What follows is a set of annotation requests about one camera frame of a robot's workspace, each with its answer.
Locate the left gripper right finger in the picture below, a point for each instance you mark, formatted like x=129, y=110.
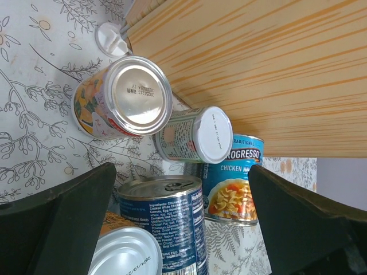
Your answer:
x=304, y=232

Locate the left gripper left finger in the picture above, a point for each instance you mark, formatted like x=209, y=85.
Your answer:
x=55, y=231

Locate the Progresso chicken noodle can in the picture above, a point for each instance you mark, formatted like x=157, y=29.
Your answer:
x=226, y=191

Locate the short yellow silver-top can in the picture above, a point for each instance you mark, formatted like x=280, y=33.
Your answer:
x=123, y=248

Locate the dark blue soup can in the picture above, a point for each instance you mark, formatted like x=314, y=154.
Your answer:
x=171, y=208

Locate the small green white-lid can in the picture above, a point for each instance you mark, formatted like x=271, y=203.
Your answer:
x=199, y=135

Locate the fruit can silver bottom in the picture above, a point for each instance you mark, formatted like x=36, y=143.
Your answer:
x=131, y=97

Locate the wooden grain cabinet box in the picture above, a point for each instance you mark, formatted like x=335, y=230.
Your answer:
x=292, y=73

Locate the white corner connector bottom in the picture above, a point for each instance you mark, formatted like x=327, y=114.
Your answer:
x=109, y=40

